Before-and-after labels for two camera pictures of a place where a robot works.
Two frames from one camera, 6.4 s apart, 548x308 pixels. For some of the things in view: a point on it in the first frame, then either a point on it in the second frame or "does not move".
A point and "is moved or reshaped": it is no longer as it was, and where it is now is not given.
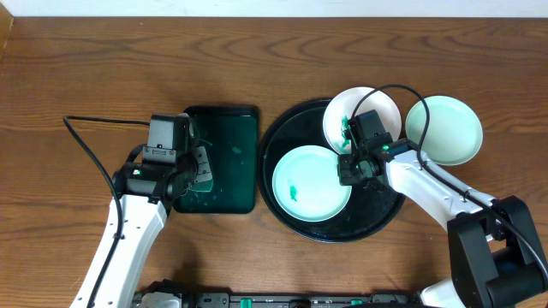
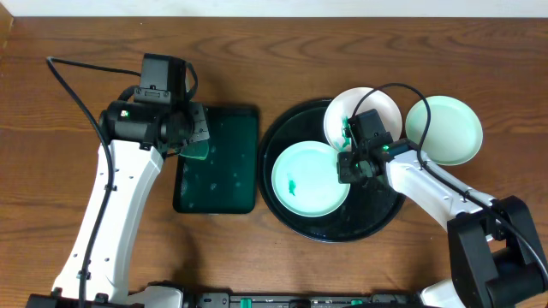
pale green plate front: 306,184 does not move
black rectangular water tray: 232,131 does not move
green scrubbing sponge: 205,186 is moved or reshaped
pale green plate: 454,134 does not move
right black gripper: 346,177 does not move
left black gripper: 201,167 to 198,128
